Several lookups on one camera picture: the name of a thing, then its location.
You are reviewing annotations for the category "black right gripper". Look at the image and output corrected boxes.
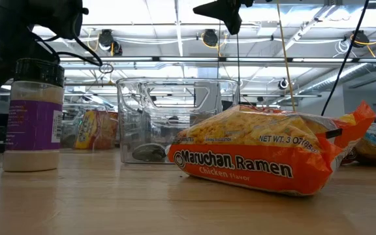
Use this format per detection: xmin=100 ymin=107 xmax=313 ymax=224
xmin=193 ymin=0 xmax=254 ymax=35

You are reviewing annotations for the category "red beef ramen packet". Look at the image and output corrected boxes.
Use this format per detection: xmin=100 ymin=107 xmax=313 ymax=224
xmin=74 ymin=109 xmax=119 ymax=151

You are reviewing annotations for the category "black-lidded purple-label spice jar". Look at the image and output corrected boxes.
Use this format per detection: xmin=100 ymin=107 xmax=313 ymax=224
xmin=2 ymin=57 xmax=66 ymax=173

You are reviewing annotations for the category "orange chicken ramen packet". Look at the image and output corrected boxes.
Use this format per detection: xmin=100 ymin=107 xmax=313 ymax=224
xmin=167 ymin=100 xmax=376 ymax=196

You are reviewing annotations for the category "black cable reel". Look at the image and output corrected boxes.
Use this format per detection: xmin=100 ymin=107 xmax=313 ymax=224
xmin=97 ymin=28 xmax=123 ymax=56
xmin=202 ymin=28 xmax=220 ymax=48
xmin=350 ymin=29 xmax=371 ymax=49
xmin=277 ymin=77 xmax=290 ymax=91

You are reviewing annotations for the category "yellow cable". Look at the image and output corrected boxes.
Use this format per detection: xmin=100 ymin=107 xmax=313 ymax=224
xmin=275 ymin=0 xmax=297 ymax=112

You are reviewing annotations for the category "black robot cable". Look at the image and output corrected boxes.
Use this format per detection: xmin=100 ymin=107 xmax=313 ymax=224
xmin=321 ymin=0 xmax=371 ymax=117

